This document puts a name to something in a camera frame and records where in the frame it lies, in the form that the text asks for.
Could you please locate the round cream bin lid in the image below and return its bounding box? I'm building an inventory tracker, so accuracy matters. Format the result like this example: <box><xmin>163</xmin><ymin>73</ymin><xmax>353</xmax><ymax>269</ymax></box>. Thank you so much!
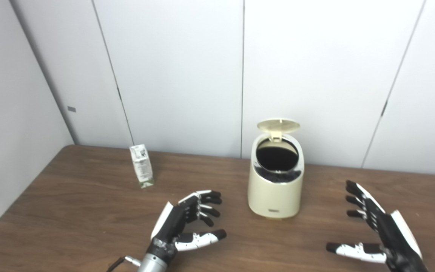
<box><xmin>257</xmin><ymin>118</ymin><xmax>301</xmax><ymax>142</ymax></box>

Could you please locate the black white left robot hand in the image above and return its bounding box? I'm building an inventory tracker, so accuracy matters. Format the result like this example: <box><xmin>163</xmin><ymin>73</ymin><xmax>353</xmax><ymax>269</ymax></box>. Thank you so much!
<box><xmin>148</xmin><ymin>190</ymin><xmax>227</xmax><ymax>261</ymax></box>

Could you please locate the cream-colored bin body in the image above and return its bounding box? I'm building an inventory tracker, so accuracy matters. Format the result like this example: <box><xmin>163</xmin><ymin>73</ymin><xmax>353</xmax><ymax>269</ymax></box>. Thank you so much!
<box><xmin>248</xmin><ymin>133</ymin><xmax>305</xmax><ymax>219</ymax></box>

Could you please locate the white green milk carton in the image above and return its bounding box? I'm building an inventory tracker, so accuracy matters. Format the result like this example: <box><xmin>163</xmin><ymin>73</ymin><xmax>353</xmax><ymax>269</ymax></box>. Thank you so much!
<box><xmin>130</xmin><ymin>144</ymin><xmax>154</xmax><ymax>189</ymax></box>

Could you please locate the black bin liner bag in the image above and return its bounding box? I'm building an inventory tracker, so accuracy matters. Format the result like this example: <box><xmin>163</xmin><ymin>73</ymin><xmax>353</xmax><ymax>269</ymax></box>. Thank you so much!
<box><xmin>255</xmin><ymin>138</ymin><xmax>302</xmax><ymax>184</ymax></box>

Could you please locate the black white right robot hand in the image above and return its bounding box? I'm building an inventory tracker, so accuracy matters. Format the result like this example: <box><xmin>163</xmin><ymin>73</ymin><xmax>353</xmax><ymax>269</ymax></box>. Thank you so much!
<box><xmin>326</xmin><ymin>180</ymin><xmax>427</xmax><ymax>272</ymax></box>

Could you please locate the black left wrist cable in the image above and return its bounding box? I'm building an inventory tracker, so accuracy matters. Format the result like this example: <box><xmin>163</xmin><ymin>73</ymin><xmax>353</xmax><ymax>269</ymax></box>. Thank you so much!
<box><xmin>106</xmin><ymin>256</ymin><xmax>142</xmax><ymax>272</ymax></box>

